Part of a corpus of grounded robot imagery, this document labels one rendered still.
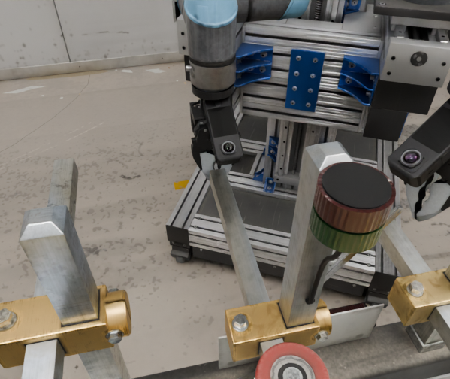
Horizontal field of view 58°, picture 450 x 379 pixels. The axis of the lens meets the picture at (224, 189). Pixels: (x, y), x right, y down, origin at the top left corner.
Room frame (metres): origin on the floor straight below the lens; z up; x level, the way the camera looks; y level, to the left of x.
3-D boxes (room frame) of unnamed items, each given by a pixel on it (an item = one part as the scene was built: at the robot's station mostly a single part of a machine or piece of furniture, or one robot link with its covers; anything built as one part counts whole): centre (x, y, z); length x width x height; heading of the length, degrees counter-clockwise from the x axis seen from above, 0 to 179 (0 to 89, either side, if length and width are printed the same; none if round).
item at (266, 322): (0.28, -0.07, 0.85); 0.13 x 0.06 x 0.05; 102
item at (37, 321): (0.23, 0.17, 0.95); 0.13 x 0.06 x 0.05; 102
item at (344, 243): (0.24, -0.10, 1.10); 0.06 x 0.06 x 0.02
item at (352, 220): (0.24, -0.10, 1.13); 0.06 x 0.06 x 0.02
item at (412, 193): (0.43, -0.29, 0.96); 0.06 x 0.03 x 0.09; 122
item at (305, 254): (0.28, -0.09, 0.90); 0.03 x 0.03 x 0.48; 12
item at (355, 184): (0.24, -0.10, 1.03); 0.06 x 0.06 x 0.22; 12
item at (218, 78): (0.62, 0.02, 1.05); 0.08 x 0.08 x 0.05
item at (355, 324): (0.31, -0.12, 0.75); 0.26 x 0.01 x 0.10; 102
